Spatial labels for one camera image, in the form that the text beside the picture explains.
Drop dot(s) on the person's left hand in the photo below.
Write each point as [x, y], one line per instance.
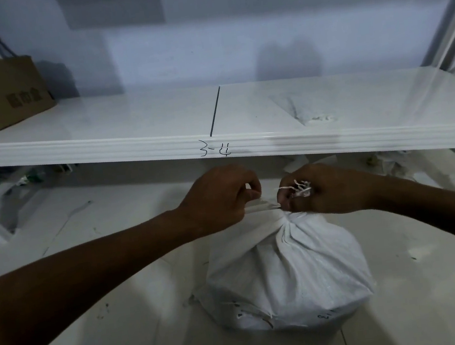
[218, 200]

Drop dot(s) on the person's right hand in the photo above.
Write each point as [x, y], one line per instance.
[334, 191]

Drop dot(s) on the white shelf board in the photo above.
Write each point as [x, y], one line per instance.
[120, 121]

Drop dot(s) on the grey crumpled paper scrap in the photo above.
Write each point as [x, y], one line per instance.
[395, 165]

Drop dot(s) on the white woven sack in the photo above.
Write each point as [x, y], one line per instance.
[287, 275]

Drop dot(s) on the person's right forearm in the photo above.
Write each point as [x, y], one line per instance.
[437, 209]

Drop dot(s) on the person's left forearm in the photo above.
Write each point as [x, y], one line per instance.
[79, 281]

